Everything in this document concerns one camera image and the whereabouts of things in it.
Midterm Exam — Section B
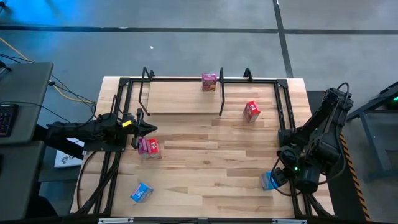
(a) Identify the silver metal bracket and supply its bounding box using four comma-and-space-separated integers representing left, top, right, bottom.
98, 217, 134, 224
272, 218, 308, 224

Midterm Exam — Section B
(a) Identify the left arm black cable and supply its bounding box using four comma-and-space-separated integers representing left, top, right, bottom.
108, 94, 125, 121

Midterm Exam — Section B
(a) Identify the black metal table frame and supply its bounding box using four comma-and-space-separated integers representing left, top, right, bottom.
74, 76, 335, 224

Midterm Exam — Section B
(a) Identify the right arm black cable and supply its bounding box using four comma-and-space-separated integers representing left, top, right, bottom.
336, 82, 351, 110

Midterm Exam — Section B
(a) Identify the wooden shelf with black frame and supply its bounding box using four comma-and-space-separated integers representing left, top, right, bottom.
137, 66, 226, 118

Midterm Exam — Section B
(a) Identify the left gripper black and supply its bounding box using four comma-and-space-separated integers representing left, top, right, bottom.
120, 108, 158, 149

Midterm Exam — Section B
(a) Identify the purple Raisin Bran cereal box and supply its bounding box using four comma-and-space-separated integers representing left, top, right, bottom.
137, 137, 151, 160
201, 73, 218, 92

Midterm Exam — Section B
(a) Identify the blue Rice Krispies cereal box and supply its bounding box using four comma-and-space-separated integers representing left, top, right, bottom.
129, 182, 154, 204
260, 170, 279, 191

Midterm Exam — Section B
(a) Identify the black platform with hazard stripe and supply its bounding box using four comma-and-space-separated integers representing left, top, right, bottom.
306, 90, 371, 222

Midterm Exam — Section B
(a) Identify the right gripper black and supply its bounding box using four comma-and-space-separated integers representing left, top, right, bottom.
271, 166, 295, 189

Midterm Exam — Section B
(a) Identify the red Froot Loops cereal box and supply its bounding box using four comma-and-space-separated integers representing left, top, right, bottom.
146, 138, 162, 160
243, 100, 261, 123

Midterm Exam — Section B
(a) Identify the grey desk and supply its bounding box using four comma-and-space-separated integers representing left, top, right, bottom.
0, 140, 46, 220
0, 62, 54, 146

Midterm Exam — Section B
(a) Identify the yellow floor cable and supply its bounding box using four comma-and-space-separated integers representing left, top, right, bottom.
0, 37, 96, 105

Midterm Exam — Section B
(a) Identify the black table cable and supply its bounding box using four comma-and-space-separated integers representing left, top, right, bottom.
76, 150, 95, 213

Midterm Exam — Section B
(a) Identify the dark metal cart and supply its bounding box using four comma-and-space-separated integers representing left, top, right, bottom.
345, 81, 398, 183

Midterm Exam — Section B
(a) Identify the black backlit keyboard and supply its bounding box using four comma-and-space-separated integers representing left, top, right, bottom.
0, 103, 19, 138

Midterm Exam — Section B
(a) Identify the black floor cable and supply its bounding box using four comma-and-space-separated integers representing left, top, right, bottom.
46, 74, 98, 121
0, 100, 72, 124

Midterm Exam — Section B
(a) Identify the white printed box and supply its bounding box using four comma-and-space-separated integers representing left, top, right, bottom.
54, 136, 86, 169

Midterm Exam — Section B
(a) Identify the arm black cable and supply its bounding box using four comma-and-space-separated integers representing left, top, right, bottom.
336, 82, 351, 110
108, 94, 125, 121

